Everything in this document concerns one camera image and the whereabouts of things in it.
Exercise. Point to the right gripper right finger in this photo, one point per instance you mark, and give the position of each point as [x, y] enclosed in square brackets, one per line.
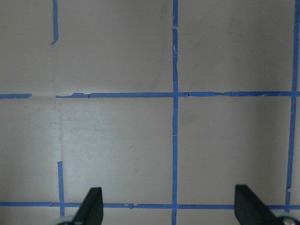
[250, 210]

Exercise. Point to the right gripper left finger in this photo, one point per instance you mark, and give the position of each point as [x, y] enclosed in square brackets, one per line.
[91, 210]

